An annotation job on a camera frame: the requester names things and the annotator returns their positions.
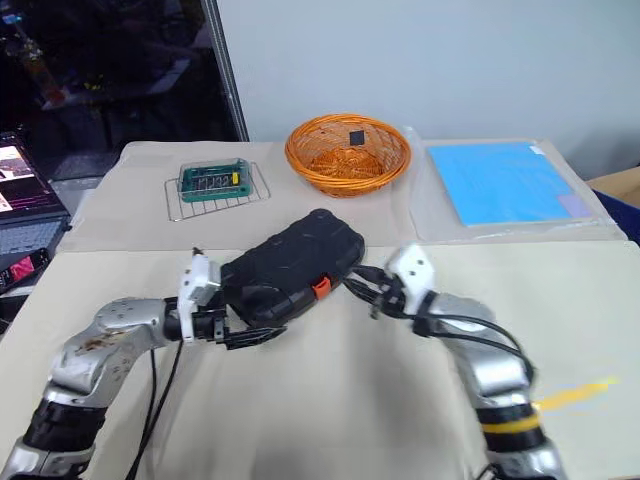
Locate open laptop computer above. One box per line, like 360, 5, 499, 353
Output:
0, 129, 71, 259

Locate black handheld device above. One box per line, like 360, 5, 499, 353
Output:
0, 248, 51, 296

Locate clear plastic sleeve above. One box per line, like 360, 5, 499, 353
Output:
404, 124, 626, 244

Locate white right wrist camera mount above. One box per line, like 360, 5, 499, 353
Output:
384, 243, 436, 316

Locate grey metal post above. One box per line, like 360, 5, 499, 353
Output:
199, 0, 250, 143

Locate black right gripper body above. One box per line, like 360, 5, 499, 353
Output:
369, 278, 408, 320

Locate green screwdriver bit box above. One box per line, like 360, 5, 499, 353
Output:
178, 157, 251, 204

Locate black plastic tool case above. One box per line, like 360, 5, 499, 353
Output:
219, 208, 366, 329

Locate orange wicker basket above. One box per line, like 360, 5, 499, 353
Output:
284, 113, 413, 198

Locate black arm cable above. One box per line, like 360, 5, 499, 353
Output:
124, 339, 186, 480
412, 307, 536, 386

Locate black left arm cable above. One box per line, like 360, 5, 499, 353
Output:
124, 339, 186, 480

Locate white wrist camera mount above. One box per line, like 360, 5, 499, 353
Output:
177, 247, 224, 346
384, 243, 436, 316

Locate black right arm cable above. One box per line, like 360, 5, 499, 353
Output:
412, 307, 536, 386

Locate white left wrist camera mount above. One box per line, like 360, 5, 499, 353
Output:
177, 247, 224, 346

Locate blue paper stack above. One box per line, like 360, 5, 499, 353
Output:
427, 141, 594, 229

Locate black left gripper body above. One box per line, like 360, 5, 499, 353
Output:
192, 304, 232, 346

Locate small metal wire rack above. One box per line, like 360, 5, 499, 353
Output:
164, 162, 271, 221

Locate blue cardboard box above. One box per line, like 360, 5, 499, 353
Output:
584, 167, 640, 246

